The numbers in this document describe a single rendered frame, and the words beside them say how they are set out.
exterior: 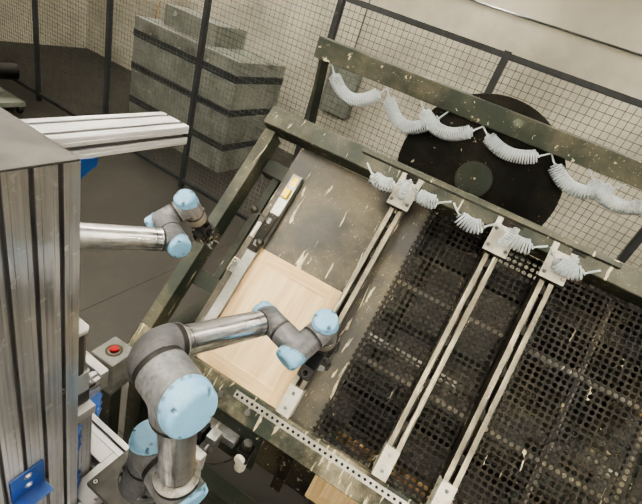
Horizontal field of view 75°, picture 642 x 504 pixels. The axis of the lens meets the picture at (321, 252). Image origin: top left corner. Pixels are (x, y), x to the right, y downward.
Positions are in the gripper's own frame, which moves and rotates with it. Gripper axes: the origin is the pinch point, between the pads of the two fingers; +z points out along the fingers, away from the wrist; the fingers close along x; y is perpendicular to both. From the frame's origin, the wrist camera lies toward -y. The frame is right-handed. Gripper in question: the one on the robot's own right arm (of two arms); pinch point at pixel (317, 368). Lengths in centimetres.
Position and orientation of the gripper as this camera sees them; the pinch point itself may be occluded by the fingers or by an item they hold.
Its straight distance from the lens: 148.7
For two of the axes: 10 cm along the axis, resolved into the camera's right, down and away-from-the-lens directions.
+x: -8.2, -4.9, 3.1
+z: -0.4, 5.8, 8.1
